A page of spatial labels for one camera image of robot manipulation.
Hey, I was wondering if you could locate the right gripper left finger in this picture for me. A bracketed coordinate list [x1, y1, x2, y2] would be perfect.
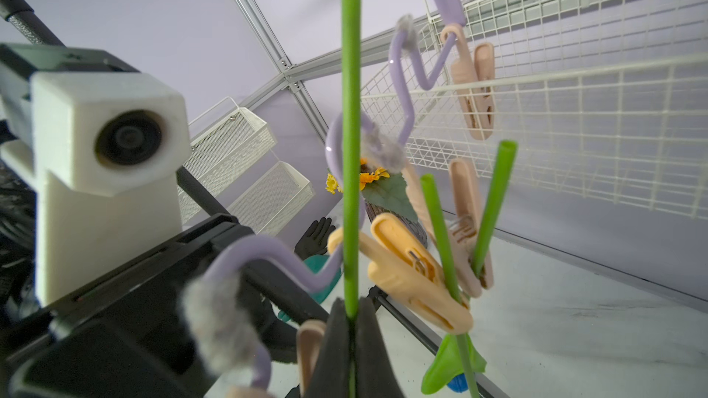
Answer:
[301, 298, 351, 398]

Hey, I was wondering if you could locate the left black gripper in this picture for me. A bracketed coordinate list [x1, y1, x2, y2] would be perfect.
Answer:
[1, 214, 326, 397]

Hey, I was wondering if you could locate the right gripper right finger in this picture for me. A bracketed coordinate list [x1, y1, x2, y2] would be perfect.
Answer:
[354, 298, 404, 398]

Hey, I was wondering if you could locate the white tulip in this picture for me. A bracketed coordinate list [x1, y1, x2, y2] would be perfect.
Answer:
[420, 174, 480, 397]

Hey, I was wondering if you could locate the purple clip hanger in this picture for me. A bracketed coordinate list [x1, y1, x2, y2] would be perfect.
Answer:
[181, 0, 516, 397]

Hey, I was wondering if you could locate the yellow tulip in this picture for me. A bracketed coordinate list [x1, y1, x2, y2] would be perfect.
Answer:
[339, 0, 363, 322]

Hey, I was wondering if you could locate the black clothes rack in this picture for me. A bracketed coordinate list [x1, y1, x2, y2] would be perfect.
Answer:
[1, 0, 473, 397]

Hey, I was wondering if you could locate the green rubber work glove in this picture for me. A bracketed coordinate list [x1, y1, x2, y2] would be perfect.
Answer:
[275, 253, 344, 324]

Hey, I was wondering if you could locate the black and yellow glove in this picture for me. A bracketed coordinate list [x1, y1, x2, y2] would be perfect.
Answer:
[294, 217, 336, 261]

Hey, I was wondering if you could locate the sunflower bouquet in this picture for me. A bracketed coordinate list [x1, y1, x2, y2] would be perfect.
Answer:
[359, 158, 418, 222]

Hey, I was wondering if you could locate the white mesh shelf basket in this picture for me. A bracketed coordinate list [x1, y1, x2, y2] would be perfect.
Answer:
[184, 97, 315, 236]

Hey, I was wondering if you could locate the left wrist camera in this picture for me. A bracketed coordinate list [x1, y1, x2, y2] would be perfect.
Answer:
[1, 43, 191, 306]

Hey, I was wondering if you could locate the white wire wall basket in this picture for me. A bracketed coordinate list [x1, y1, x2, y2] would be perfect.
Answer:
[361, 0, 707, 219]

